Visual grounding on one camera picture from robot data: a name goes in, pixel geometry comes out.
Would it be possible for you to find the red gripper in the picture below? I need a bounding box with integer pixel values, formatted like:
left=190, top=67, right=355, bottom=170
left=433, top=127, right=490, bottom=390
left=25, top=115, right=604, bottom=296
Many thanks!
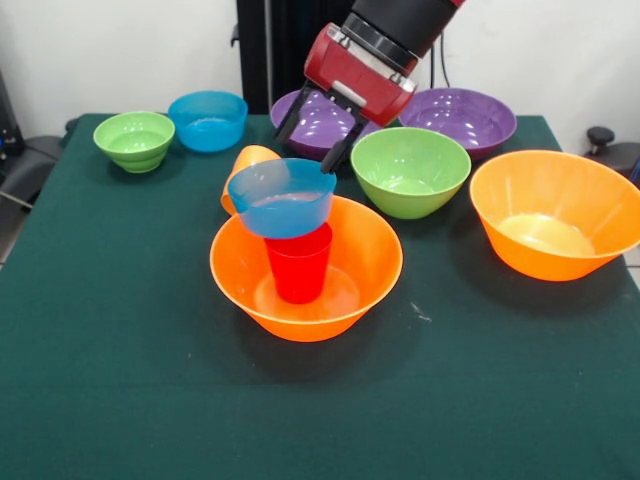
left=273, top=21, right=419, bottom=176

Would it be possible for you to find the orange plastic cup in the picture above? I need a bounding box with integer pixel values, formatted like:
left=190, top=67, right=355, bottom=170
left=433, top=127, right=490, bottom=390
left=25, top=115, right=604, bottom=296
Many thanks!
left=220, top=144, right=282, bottom=215

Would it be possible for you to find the small blue plastic bowl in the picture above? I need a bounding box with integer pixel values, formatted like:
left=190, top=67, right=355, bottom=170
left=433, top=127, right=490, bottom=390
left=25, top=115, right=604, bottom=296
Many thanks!
left=167, top=90, right=250, bottom=154
left=227, top=157, right=338, bottom=240

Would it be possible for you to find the medium green plastic bowl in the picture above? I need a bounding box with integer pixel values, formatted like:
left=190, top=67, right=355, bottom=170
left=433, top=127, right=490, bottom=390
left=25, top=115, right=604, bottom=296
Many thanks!
left=349, top=126, right=472, bottom=220

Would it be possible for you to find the large orange plastic bowl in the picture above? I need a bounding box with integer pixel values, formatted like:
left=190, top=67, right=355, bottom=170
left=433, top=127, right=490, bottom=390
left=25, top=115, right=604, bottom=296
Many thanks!
left=209, top=194, right=404, bottom=344
left=469, top=149, right=640, bottom=283

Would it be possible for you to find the red plastic cup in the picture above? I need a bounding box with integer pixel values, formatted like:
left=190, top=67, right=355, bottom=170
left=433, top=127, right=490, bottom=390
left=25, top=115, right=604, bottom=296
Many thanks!
left=264, top=222, right=334, bottom=305

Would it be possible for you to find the purple plastic bowl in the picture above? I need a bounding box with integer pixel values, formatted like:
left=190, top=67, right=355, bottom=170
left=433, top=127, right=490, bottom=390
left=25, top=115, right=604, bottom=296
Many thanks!
left=397, top=88, right=518, bottom=162
left=270, top=89, right=384, bottom=162

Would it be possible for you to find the small green plastic bowl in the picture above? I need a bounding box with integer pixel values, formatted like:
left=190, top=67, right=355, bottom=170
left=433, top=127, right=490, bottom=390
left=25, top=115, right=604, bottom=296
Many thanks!
left=92, top=110, right=177, bottom=174

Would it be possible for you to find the dark green tablecloth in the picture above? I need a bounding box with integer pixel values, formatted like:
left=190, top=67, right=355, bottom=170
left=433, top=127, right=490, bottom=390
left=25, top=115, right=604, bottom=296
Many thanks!
left=0, top=112, right=640, bottom=480

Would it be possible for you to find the black round knob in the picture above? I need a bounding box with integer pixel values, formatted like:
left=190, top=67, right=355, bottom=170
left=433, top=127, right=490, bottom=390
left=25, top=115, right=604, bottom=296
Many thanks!
left=586, top=126, right=616, bottom=156

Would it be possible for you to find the black device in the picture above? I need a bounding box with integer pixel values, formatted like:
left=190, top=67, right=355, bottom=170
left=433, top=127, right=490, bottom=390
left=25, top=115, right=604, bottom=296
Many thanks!
left=0, top=67, right=25, bottom=160

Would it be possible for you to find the dark brown rounded base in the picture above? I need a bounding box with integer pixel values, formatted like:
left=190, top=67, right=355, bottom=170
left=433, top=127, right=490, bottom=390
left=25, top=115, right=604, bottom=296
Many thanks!
left=589, top=142, right=640, bottom=190

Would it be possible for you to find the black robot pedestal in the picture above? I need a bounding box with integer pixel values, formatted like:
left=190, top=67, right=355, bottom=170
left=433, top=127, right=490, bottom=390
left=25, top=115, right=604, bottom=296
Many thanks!
left=230, top=0, right=361, bottom=116

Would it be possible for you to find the black wall cable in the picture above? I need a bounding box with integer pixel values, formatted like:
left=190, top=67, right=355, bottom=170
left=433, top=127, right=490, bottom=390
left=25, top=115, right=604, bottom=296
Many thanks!
left=430, top=27, right=452, bottom=90

